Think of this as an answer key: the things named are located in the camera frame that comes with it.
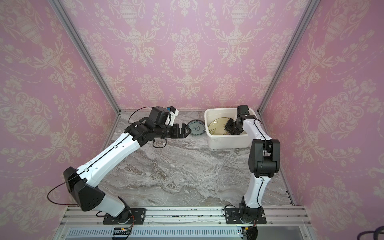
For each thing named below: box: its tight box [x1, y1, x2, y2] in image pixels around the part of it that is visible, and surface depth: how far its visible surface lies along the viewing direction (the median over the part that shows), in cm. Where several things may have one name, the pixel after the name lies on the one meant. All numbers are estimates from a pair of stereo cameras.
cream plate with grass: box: [208, 117, 230, 136], surface depth 104 cm
